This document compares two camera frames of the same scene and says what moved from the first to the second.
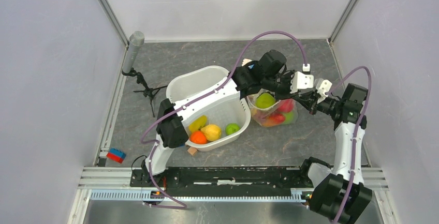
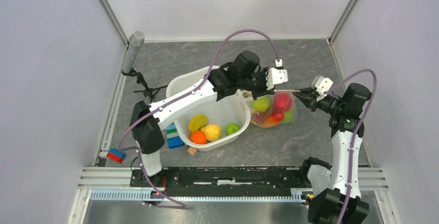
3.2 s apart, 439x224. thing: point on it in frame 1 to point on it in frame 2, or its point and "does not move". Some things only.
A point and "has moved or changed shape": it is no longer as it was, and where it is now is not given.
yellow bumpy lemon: (213, 132) does not move
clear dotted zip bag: (284, 112) has moved or changed shape
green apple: (264, 100) has moved or changed shape
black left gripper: (287, 94) to (264, 91)
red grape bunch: (260, 117) does not move
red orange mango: (272, 119) does not move
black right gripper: (309, 100) does not move
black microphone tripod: (147, 92) does not move
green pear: (290, 117) does not move
